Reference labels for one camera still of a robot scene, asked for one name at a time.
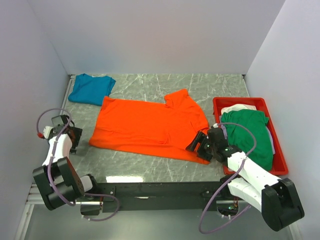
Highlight black base beam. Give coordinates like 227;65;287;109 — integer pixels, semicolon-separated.
79;181;237;216

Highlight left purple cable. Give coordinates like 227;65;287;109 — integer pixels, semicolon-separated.
36;107;121;222

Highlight aluminium frame rail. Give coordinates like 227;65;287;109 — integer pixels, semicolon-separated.
13;74;76;240

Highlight folded blue t shirt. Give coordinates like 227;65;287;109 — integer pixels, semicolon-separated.
68;73;116;106

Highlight orange t shirt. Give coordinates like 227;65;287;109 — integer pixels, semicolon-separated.
88;89;209;165

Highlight white t shirt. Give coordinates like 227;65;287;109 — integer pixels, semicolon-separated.
220;103;257;115

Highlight red plastic bin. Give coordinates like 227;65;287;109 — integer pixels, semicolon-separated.
212;96;289;176

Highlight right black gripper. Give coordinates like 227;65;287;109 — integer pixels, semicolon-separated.
186;131;217;163

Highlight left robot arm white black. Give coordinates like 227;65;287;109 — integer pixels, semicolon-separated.
32;114;100;211

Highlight green t shirt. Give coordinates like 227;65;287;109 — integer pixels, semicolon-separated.
220;109;274;171

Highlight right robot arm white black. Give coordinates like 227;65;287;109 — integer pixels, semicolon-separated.
185;127;305;232

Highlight lavender t shirt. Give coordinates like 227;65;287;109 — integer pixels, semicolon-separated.
220;125;276;155

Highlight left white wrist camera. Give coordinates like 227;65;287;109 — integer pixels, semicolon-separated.
37;126;53;140

